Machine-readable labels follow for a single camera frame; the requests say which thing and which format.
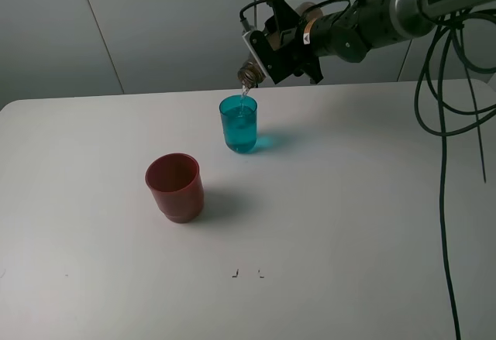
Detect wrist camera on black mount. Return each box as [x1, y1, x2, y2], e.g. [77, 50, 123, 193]
[238, 30, 294, 88]

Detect red plastic cup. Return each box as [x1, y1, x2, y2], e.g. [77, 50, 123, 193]
[145, 153, 204, 224]

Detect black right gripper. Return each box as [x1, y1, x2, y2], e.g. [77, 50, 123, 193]
[264, 0, 372, 84]

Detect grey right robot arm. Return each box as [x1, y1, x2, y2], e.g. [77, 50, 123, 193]
[246, 0, 494, 84]

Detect black cable bundle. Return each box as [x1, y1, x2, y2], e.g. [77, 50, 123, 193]
[238, 0, 496, 340]

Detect teal translucent plastic cup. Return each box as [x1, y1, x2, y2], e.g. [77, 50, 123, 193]
[219, 94, 257, 153]

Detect smoky transparent water bottle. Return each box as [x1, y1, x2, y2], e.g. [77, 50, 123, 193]
[237, 0, 322, 89]

